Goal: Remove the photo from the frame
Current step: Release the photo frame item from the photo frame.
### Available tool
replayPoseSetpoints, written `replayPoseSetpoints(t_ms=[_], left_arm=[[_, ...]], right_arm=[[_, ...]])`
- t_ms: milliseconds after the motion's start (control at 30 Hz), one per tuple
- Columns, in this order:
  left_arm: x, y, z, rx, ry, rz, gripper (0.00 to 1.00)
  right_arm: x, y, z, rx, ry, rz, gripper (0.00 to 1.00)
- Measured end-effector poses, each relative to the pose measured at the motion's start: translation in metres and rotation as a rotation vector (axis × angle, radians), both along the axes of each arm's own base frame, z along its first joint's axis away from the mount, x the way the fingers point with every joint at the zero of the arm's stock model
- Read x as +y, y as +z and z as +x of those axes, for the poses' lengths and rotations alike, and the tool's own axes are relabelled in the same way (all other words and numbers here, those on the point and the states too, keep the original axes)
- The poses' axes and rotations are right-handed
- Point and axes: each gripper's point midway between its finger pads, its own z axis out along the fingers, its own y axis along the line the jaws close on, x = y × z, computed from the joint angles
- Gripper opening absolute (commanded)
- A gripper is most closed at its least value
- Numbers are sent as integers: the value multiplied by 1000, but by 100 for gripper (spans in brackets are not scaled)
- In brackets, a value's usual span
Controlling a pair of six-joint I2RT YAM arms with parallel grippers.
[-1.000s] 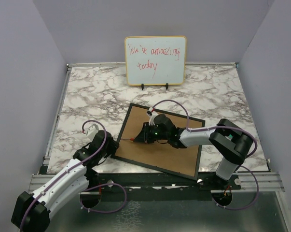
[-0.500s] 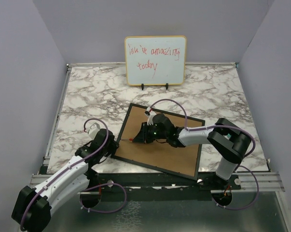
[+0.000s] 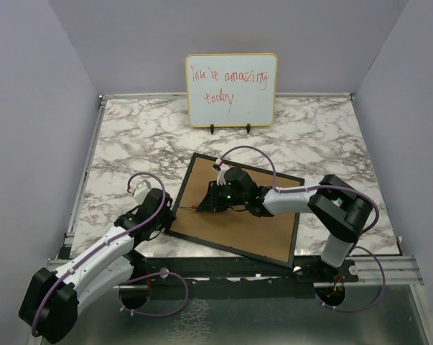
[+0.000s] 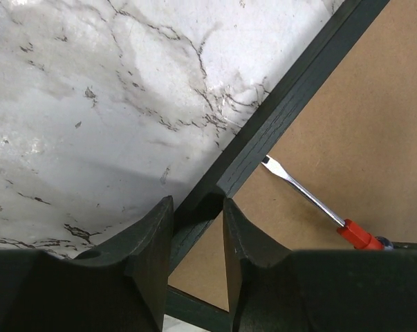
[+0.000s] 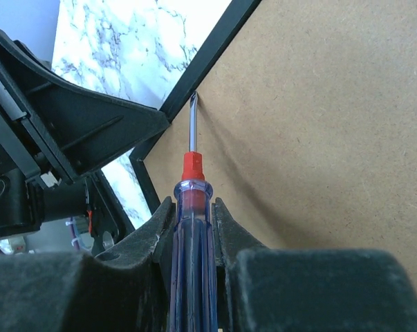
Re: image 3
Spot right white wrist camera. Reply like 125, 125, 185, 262
213, 158, 230, 185

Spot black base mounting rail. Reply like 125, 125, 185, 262
121, 256, 358, 300

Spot black whiteboard stand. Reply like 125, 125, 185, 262
209, 124, 252, 134

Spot black picture frame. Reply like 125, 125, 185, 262
165, 153, 299, 267

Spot yellow-framed whiteboard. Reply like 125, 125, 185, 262
185, 53, 278, 128

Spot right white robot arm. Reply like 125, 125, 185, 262
196, 166, 380, 281

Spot aluminium table edge rail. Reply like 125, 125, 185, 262
47, 95, 106, 267

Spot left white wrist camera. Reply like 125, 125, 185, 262
129, 180, 152, 205

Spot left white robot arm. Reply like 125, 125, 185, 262
18, 188, 174, 344

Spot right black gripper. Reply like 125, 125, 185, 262
197, 180, 247, 213

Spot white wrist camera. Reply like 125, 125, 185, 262
129, 180, 152, 205
213, 158, 230, 185

